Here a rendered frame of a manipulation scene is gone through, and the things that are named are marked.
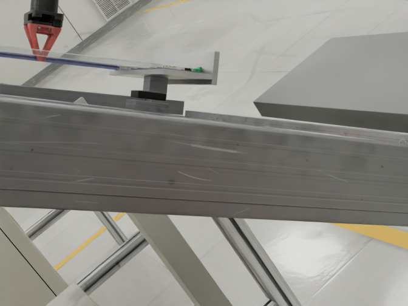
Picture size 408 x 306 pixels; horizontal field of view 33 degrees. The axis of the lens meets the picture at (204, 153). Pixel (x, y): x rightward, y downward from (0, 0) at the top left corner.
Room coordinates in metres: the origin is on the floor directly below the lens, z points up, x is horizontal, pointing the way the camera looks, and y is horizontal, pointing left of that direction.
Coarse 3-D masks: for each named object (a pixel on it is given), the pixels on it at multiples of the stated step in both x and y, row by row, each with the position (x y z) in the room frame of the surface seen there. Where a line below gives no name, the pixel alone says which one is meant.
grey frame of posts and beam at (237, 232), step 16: (224, 224) 1.14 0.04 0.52; (240, 224) 1.15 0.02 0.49; (240, 240) 1.14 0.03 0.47; (256, 240) 1.15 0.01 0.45; (240, 256) 1.16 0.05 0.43; (256, 256) 1.16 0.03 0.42; (256, 272) 1.14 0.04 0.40; (272, 272) 1.15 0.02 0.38; (272, 288) 1.14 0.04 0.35; (288, 288) 1.15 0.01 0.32; (288, 304) 1.16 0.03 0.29
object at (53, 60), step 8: (0, 56) 1.48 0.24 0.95; (8, 56) 1.48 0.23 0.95; (16, 56) 1.49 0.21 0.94; (24, 56) 1.49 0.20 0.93; (32, 56) 1.50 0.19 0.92; (72, 64) 1.51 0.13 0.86; (80, 64) 1.52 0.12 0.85; (88, 64) 1.52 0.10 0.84; (96, 64) 1.53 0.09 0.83; (104, 64) 1.53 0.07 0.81
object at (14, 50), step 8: (0, 48) 1.26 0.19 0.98; (8, 48) 1.27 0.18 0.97; (16, 48) 1.27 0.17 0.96; (24, 48) 1.27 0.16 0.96; (48, 56) 1.28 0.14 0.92; (56, 56) 1.29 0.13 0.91; (64, 56) 1.29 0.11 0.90; (72, 56) 1.29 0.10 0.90; (80, 56) 1.30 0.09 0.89; (88, 56) 1.30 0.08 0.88; (96, 56) 1.30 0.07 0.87; (112, 64) 1.32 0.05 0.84; (120, 64) 1.31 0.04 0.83; (128, 64) 1.32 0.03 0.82; (136, 64) 1.32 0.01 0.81; (144, 64) 1.32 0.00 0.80; (152, 64) 1.33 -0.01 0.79; (160, 64) 1.33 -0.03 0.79
